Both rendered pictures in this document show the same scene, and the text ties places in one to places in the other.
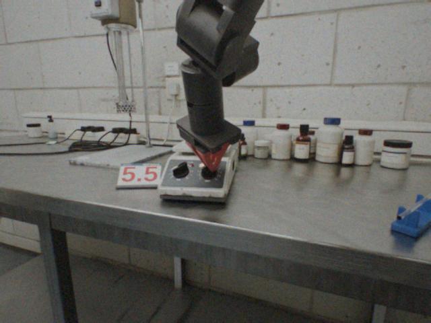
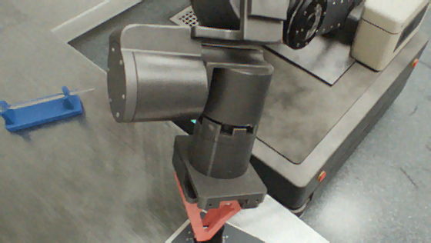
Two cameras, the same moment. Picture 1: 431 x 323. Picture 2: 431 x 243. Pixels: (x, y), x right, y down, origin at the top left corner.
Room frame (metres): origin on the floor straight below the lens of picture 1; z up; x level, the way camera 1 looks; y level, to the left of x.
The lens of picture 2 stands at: (0.62, 0.10, 1.19)
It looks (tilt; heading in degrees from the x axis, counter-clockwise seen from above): 56 degrees down; 192
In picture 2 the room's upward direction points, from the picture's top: 5 degrees clockwise
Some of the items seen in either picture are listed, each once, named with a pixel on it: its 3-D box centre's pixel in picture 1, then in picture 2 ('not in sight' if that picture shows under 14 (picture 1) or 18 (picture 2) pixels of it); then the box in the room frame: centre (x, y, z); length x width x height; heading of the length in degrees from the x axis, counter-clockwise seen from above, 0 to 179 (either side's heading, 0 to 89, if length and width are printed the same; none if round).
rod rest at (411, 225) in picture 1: (416, 212); (40, 107); (0.39, -0.30, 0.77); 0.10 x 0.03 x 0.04; 130
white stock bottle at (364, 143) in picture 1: (363, 147); not in sight; (0.79, -0.42, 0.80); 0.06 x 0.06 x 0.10
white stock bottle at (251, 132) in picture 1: (248, 137); not in sight; (0.94, -0.11, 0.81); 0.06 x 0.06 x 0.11
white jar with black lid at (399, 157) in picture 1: (395, 153); not in sight; (0.76, -0.50, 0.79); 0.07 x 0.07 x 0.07
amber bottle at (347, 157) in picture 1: (347, 150); not in sight; (0.78, -0.37, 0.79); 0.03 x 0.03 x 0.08
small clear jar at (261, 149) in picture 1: (261, 149); not in sight; (0.88, -0.15, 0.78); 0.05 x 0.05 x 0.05
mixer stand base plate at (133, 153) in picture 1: (127, 154); not in sight; (0.91, 0.29, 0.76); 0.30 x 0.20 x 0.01; 158
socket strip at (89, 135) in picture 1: (102, 135); not in sight; (1.24, 0.50, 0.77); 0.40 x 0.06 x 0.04; 68
